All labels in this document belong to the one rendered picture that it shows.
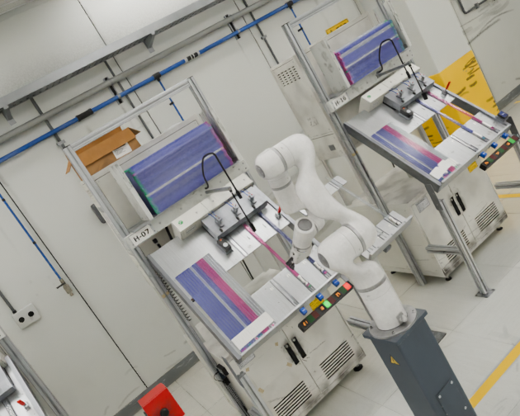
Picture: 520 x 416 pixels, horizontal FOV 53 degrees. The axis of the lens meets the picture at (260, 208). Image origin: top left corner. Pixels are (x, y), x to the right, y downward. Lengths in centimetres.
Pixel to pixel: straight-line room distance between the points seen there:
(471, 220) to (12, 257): 316
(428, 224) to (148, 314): 224
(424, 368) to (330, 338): 101
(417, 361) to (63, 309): 280
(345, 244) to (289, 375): 124
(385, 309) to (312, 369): 110
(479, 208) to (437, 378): 181
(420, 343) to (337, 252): 48
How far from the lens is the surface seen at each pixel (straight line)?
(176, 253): 265
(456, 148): 324
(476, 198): 369
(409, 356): 200
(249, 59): 472
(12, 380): 261
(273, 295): 250
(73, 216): 409
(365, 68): 338
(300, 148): 187
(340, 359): 306
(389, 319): 197
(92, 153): 296
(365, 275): 187
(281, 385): 288
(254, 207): 269
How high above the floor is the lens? 173
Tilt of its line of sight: 13 degrees down
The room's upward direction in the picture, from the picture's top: 31 degrees counter-clockwise
